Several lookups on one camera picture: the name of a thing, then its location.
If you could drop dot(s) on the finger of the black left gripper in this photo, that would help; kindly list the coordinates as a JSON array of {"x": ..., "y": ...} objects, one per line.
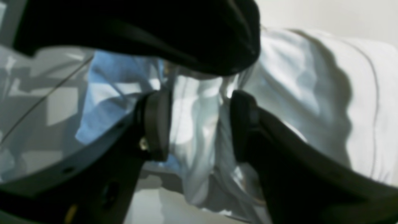
[{"x": 96, "y": 185}]

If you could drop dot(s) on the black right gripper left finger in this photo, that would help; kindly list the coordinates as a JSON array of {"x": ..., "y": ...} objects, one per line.
[{"x": 220, "y": 37}]

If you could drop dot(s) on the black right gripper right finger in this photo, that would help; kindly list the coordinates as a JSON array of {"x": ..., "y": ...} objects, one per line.
[{"x": 299, "y": 184}]

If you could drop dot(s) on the white t-shirt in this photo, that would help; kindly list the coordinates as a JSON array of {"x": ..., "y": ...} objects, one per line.
[{"x": 339, "y": 95}]

